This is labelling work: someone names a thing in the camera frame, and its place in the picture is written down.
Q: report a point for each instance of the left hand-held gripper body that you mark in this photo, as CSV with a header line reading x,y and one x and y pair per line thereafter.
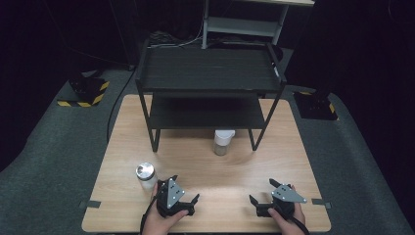
x,y
164,205

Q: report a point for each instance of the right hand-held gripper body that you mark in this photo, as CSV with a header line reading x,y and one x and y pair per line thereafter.
x,y
287,194

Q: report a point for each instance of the glass jar with silver lid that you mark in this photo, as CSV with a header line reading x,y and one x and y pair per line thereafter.
x,y
146,173

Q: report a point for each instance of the glass jar with white lid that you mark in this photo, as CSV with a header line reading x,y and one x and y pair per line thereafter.
x,y
223,138

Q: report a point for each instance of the black two-tier shelf rack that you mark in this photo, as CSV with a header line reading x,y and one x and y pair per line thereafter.
x,y
208,70

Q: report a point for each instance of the person's left hand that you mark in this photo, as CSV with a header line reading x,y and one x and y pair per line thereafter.
x,y
156,225

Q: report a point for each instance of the person's right hand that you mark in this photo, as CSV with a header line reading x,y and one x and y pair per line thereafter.
x,y
290,226

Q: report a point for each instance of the grey tape strip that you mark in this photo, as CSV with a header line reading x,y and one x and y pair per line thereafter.
x,y
89,204
321,203

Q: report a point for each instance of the black yellow striped base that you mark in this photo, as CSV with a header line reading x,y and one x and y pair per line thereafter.
x,y
314,106
88,91

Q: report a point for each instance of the grey metal stand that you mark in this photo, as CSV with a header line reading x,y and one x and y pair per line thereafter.
x,y
243,26

